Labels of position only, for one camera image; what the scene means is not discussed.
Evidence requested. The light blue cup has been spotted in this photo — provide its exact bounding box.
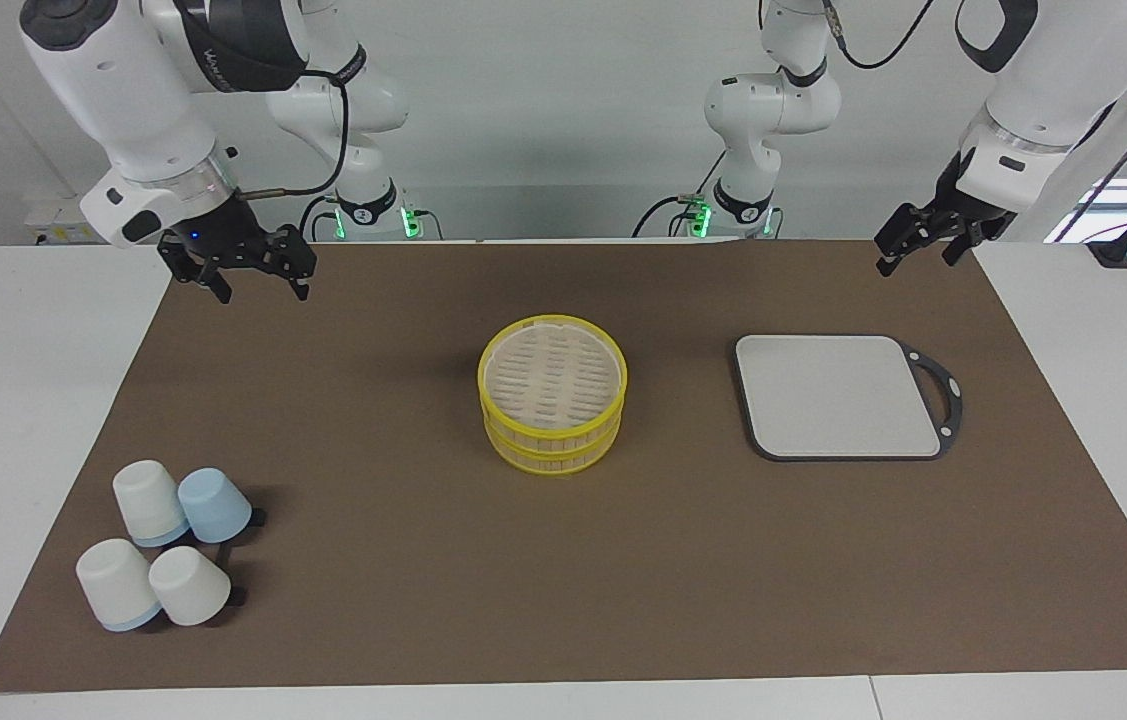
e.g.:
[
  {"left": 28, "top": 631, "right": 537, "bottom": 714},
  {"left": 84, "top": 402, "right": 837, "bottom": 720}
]
[{"left": 178, "top": 468, "right": 253, "bottom": 544}]

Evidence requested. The black left base cable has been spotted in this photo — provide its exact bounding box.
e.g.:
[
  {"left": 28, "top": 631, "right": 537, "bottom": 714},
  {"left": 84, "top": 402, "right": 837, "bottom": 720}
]
[{"left": 631, "top": 150, "right": 729, "bottom": 239}]

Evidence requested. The yellow slatted bamboo steamer tier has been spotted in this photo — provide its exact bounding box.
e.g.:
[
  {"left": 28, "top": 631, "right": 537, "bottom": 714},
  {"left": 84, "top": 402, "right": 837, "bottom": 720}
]
[{"left": 483, "top": 405, "right": 622, "bottom": 478}]

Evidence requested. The white box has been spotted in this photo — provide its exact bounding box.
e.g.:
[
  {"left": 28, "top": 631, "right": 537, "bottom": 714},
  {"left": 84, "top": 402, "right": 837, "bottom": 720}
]
[{"left": 23, "top": 198, "right": 104, "bottom": 244}]

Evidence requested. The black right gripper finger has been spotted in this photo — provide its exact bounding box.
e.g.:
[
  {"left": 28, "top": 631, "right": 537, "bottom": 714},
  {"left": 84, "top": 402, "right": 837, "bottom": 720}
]
[
  {"left": 159, "top": 240, "right": 234, "bottom": 304},
  {"left": 261, "top": 225, "right": 316, "bottom": 301}
]

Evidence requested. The black right base cable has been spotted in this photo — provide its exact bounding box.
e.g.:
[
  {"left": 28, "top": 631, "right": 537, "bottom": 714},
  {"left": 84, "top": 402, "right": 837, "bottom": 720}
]
[{"left": 298, "top": 193, "right": 339, "bottom": 243}]

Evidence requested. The black base cable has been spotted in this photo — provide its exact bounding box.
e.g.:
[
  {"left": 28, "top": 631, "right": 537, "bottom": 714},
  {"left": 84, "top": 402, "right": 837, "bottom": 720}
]
[
  {"left": 631, "top": 150, "right": 729, "bottom": 239},
  {"left": 298, "top": 193, "right": 339, "bottom": 243}
]

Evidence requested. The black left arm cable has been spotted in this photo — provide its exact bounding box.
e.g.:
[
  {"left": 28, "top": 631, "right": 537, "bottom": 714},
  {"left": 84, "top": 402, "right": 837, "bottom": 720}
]
[{"left": 823, "top": 0, "right": 951, "bottom": 71}]

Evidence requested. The brown table mat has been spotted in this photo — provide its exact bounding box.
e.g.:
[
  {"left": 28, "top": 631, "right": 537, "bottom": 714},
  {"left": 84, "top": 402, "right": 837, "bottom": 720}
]
[{"left": 0, "top": 240, "right": 1127, "bottom": 694}]

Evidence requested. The yellow bamboo steamer lid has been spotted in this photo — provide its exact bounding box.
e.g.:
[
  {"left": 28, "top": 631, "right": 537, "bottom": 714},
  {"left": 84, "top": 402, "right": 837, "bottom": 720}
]
[{"left": 477, "top": 314, "right": 629, "bottom": 433}]

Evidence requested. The grey cutting board black rim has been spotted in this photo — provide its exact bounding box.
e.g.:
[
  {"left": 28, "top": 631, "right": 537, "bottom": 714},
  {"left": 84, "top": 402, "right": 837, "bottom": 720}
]
[{"left": 734, "top": 333, "right": 964, "bottom": 463}]

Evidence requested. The white cup with blue rim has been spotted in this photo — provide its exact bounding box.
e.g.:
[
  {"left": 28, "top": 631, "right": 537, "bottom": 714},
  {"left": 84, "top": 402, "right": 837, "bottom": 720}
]
[{"left": 76, "top": 538, "right": 164, "bottom": 632}]

